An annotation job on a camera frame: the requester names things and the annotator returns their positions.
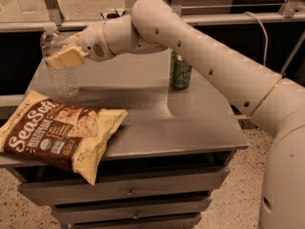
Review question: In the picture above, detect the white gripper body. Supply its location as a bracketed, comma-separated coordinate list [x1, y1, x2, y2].
[70, 22, 114, 62]

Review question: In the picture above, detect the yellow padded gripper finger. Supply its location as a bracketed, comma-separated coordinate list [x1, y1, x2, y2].
[46, 46, 88, 69]

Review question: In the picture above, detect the clear plastic water bottle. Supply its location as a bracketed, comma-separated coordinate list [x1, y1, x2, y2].
[40, 22, 79, 99]

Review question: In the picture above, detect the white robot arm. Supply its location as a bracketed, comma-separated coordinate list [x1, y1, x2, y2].
[47, 0, 305, 229]

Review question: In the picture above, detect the brown sea salt chip bag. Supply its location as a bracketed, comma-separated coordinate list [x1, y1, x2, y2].
[0, 91, 127, 184]

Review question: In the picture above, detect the black object behind glass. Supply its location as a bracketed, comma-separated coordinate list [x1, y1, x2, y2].
[100, 10, 126, 20]

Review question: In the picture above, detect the green soda can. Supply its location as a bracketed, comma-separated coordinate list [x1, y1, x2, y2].
[170, 52, 193, 90]

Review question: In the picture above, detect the grey drawer cabinet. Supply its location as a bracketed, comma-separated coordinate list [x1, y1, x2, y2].
[1, 52, 247, 229]

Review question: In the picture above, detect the metal window rail frame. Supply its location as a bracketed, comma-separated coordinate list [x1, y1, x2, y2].
[0, 0, 304, 31]

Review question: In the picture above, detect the white cable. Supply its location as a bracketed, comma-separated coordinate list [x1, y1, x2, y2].
[243, 10, 270, 67]

